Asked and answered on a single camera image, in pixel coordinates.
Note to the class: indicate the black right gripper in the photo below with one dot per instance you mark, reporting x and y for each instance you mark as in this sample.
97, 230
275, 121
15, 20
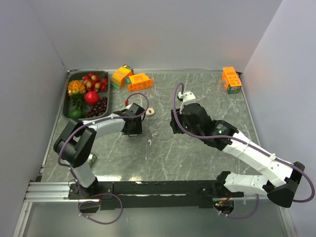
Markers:
176, 129

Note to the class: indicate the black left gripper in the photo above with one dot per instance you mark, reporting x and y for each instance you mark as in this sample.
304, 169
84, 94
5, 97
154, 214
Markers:
137, 130

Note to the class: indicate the beige earbud charging case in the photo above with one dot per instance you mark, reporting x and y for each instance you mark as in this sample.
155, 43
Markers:
150, 112

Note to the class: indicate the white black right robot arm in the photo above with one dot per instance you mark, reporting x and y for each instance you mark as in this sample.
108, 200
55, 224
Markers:
278, 180

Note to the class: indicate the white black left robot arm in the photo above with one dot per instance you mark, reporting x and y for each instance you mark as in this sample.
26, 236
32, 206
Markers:
74, 144

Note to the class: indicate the dark red grape bunch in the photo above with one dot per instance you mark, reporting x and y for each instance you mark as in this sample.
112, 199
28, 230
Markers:
98, 109

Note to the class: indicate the orange carton lying back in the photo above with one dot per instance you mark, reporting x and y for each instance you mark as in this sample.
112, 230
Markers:
138, 82

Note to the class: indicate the orange green carton upright back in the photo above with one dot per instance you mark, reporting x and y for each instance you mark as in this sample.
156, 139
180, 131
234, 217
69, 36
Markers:
119, 76

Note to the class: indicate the orange green carton near left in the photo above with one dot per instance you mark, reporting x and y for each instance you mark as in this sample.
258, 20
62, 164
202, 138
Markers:
91, 159

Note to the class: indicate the red apple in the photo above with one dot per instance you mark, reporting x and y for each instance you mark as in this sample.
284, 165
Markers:
91, 98

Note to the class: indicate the orange green carton right corner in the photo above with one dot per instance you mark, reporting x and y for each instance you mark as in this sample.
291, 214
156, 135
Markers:
231, 80

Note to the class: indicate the green avocado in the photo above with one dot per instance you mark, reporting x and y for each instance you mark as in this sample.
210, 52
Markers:
75, 114

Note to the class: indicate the orange spiky fruit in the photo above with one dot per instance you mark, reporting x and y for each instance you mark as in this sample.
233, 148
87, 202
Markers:
76, 87

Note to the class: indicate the dark green fruit tray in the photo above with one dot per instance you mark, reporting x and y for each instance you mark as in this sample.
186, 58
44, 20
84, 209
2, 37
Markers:
78, 101

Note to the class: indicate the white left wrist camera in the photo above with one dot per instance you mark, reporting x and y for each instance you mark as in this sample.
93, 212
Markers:
128, 104

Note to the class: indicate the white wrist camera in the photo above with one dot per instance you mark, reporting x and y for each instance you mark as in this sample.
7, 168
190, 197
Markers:
128, 104
186, 98

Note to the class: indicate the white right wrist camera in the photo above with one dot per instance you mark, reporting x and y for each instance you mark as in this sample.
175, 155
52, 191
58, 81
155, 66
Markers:
186, 98

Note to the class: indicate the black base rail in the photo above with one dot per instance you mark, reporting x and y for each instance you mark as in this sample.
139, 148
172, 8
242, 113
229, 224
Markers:
142, 194

